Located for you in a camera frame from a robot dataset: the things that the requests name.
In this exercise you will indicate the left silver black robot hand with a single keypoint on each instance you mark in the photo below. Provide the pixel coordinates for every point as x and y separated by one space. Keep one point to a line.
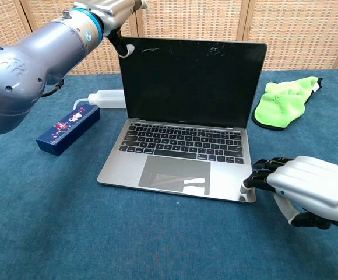
119 8

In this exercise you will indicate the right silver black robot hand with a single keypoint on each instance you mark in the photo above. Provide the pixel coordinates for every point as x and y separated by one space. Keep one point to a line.
311 183

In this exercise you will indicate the silver laptop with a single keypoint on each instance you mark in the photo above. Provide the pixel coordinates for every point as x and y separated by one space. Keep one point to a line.
186 87

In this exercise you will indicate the woven wooden folding screen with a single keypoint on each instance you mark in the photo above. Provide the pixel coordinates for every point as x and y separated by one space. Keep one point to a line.
186 17

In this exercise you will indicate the green microfibre cloth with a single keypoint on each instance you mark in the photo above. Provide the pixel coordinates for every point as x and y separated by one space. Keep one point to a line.
279 109

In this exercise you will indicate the translucent white wash bottle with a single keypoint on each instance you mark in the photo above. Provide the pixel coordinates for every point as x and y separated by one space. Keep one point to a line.
110 99

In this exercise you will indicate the dark blue floral box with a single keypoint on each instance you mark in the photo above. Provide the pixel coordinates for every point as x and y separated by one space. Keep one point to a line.
67 128

